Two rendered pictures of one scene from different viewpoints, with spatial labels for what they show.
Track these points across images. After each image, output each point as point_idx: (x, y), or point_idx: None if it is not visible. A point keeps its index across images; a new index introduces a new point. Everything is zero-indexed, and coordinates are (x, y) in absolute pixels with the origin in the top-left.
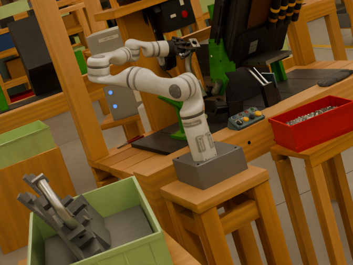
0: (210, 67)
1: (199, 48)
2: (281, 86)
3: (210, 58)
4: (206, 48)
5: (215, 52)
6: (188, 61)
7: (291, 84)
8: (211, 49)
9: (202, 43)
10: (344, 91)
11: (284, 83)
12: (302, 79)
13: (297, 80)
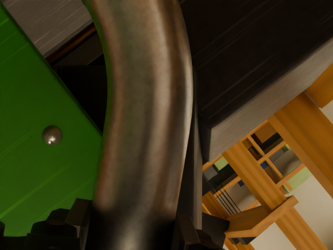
0: (9, 49)
1: (325, 8)
2: (51, 4)
3: (55, 108)
4: (255, 53)
5: (13, 200)
6: (93, 11)
7: (38, 28)
8: (77, 192)
9: (321, 50)
10: None
11: (67, 8)
12: (56, 44)
13: (58, 34)
